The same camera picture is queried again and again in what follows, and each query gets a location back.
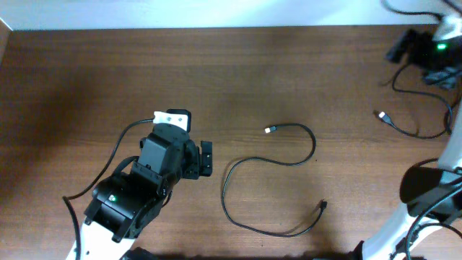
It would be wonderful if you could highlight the black right camera cable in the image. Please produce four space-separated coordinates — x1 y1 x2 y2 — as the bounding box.
380 0 462 260

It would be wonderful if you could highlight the black cable bundle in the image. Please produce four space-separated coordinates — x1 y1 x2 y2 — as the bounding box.
220 122 328 238

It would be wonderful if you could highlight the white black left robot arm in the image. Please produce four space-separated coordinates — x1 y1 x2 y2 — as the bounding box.
67 123 212 259

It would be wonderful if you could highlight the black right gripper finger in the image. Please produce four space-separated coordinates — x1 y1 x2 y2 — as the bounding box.
422 69 461 90
385 29 417 64

